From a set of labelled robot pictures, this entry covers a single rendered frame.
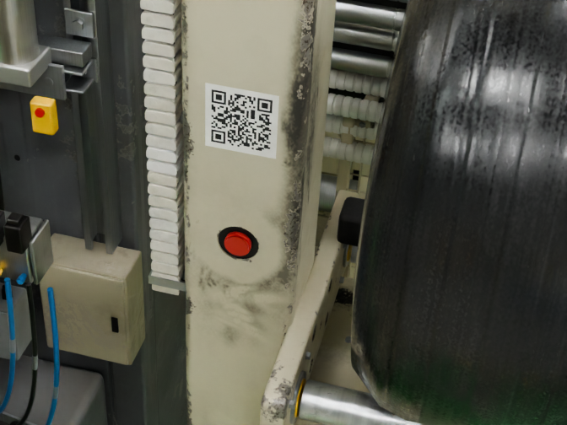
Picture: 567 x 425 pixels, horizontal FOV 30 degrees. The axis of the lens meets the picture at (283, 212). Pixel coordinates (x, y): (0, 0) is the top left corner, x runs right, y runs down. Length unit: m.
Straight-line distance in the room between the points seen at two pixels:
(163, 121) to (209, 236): 0.14
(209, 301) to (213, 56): 0.32
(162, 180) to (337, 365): 0.38
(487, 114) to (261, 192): 0.33
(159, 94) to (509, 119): 0.39
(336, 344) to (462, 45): 0.63
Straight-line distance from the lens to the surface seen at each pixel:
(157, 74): 1.08
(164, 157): 1.13
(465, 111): 0.86
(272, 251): 1.15
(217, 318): 1.24
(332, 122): 1.53
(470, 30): 0.88
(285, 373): 1.17
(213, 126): 1.07
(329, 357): 1.39
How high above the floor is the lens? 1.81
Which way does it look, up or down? 38 degrees down
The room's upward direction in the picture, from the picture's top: 3 degrees clockwise
